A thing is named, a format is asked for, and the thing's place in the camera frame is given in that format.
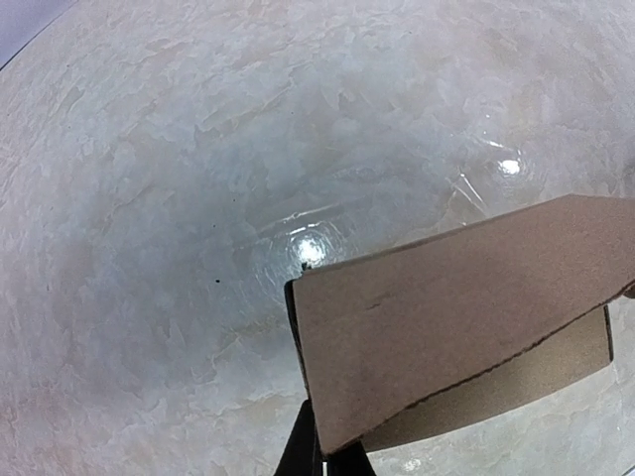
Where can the brown cardboard box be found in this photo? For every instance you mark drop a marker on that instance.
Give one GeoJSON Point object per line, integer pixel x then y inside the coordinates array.
{"type": "Point", "coordinates": [452, 330]}

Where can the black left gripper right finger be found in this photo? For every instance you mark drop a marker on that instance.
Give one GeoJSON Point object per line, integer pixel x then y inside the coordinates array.
{"type": "Point", "coordinates": [352, 460]}

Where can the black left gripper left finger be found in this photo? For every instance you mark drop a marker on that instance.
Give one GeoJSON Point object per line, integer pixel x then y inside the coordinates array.
{"type": "Point", "coordinates": [302, 455]}

